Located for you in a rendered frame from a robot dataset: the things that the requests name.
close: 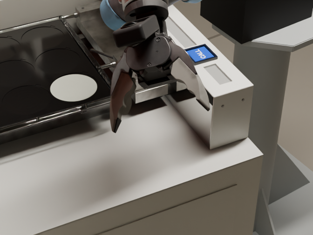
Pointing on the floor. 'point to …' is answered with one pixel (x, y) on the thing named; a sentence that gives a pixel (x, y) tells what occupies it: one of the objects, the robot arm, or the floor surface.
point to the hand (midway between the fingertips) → (159, 121)
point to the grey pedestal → (266, 75)
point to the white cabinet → (184, 208)
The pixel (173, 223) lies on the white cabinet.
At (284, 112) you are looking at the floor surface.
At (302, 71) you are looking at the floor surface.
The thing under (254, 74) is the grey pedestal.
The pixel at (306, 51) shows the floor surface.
